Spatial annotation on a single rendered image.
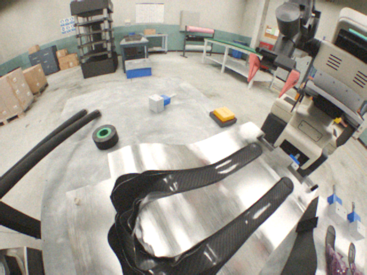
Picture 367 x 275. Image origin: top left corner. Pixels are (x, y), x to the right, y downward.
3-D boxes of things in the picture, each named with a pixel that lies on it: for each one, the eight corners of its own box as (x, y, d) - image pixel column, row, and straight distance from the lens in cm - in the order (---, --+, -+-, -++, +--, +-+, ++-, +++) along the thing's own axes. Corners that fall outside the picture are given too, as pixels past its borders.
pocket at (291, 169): (285, 168, 41) (293, 160, 39) (297, 183, 42) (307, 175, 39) (277, 176, 38) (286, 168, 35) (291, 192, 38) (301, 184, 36)
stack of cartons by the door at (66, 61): (80, 63, 693) (76, 45, 685) (78, 66, 663) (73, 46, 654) (63, 69, 726) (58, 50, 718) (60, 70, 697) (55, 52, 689)
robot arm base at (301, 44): (317, 42, 77) (292, 32, 78) (320, 28, 71) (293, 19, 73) (311, 55, 71) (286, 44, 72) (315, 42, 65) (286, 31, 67)
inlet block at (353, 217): (343, 201, 62) (355, 194, 59) (350, 208, 65) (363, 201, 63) (341, 236, 54) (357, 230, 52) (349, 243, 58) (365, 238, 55)
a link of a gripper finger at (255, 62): (261, 85, 37) (277, 54, 39) (238, 74, 39) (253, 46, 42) (265, 92, 43) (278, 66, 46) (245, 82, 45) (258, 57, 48)
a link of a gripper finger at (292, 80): (286, 99, 35) (303, 66, 38) (260, 85, 37) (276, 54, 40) (285, 105, 42) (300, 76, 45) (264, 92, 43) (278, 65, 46)
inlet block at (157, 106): (171, 98, 63) (172, 87, 61) (179, 102, 60) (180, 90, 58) (149, 108, 56) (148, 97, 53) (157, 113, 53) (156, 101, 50)
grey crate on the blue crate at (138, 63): (149, 63, 372) (149, 58, 369) (151, 67, 333) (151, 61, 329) (125, 66, 370) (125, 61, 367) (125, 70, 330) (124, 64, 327)
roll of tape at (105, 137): (91, 144, 48) (86, 136, 45) (107, 129, 50) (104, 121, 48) (107, 153, 42) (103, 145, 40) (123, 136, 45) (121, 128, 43)
